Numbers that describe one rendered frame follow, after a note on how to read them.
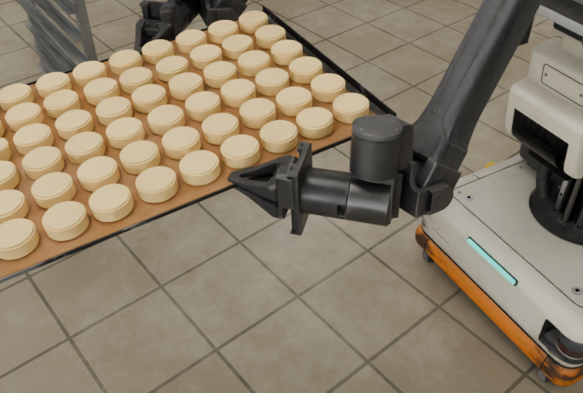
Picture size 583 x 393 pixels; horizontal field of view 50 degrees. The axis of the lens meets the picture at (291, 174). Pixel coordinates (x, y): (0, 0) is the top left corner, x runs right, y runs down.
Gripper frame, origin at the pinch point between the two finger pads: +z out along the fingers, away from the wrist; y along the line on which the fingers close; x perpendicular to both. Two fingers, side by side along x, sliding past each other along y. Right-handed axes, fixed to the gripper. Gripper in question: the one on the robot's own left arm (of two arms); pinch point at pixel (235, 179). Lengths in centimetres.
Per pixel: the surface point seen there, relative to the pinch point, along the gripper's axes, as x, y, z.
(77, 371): 19, 97, 63
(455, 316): 66, 102, -34
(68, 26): 101, 39, 98
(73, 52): 101, 48, 99
